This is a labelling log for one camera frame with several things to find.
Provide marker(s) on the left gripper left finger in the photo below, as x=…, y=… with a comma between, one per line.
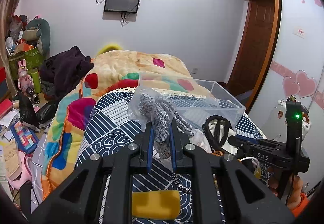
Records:
x=148, y=145

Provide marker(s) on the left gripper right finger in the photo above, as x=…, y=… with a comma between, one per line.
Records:
x=175, y=146

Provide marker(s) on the white pouch with black trim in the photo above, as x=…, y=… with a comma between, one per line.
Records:
x=213, y=137

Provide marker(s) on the clear plastic storage box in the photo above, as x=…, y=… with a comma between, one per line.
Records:
x=195, y=99

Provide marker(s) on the navy white patterned bedspread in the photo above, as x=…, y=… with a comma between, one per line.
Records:
x=109, y=129

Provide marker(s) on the white wardrobe with pink hearts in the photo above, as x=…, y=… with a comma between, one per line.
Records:
x=296, y=69

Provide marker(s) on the yellow sponge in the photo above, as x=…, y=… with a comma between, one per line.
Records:
x=156, y=205

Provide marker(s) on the colourful patchwork fleece blanket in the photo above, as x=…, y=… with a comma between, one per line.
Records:
x=112, y=70

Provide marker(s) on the yellow plush toy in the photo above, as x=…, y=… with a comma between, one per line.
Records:
x=109, y=47

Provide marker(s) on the brown wooden door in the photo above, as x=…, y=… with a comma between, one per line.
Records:
x=253, y=47

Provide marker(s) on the dark purple clothing pile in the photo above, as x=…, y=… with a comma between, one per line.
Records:
x=61, y=73

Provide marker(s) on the green cylinder bottle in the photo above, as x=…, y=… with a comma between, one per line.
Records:
x=36, y=80

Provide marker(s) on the pink rabbit figure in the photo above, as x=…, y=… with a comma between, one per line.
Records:
x=24, y=79

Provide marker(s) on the green cardboard box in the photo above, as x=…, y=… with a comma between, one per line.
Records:
x=33, y=60

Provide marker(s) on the grey green plush dinosaur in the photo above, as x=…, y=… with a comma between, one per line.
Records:
x=38, y=32

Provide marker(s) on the small black wall monitor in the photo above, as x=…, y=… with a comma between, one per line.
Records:
x=121, y=6

